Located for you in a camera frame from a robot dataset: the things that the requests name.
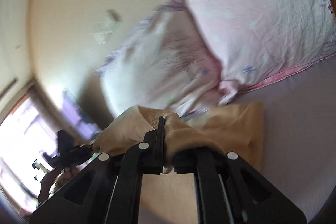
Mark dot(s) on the pink floral pillow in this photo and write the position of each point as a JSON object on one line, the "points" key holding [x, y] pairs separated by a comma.
{"points": [[261, 42], [163, 64]]}

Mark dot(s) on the left pink floral pillow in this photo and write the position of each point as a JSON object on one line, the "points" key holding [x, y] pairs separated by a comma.
{"points": [[163, 64]]}

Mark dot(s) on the window with frame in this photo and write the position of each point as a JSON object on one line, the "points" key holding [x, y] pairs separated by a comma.
{"points": [[29, 123]]}

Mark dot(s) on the lilac bed sheet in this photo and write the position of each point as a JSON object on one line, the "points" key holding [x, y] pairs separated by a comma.
{"points": [[299, 138]]}

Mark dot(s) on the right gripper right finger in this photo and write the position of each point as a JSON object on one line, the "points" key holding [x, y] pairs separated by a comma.
{"points": [[229, 190]]}

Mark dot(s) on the right pink floral pillow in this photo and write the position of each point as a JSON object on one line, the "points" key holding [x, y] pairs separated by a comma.
{"points": [[261, 42]]}

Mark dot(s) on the tan long-sleeve shirt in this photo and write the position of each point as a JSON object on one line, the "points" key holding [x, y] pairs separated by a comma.
{"points": [[171, 197]]}

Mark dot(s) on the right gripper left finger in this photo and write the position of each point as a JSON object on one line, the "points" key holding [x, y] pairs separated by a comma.
{"points": [[108, 189]]}

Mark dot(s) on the white wall socket panel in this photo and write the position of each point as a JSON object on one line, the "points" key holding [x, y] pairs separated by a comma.
{"points": [[106, 26]]}

